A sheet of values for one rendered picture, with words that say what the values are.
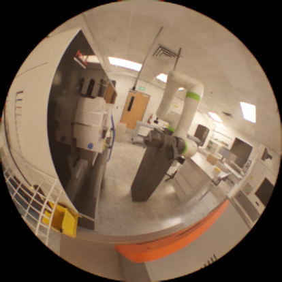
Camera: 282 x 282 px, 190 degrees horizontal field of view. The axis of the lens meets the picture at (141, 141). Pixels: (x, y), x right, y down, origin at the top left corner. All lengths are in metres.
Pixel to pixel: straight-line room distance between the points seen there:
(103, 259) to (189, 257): 0.45
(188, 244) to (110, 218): 1.20
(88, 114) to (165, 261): 0.38
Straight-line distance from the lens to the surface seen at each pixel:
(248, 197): 1.23
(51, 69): 0.19
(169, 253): 0.19
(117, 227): 1.32
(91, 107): 0.28
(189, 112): 0.59
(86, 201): 0.61
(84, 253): 0.60
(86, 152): 0.36
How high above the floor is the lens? 1.29
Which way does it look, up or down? 19 degrees down
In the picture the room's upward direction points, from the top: 19 degrees clockwise
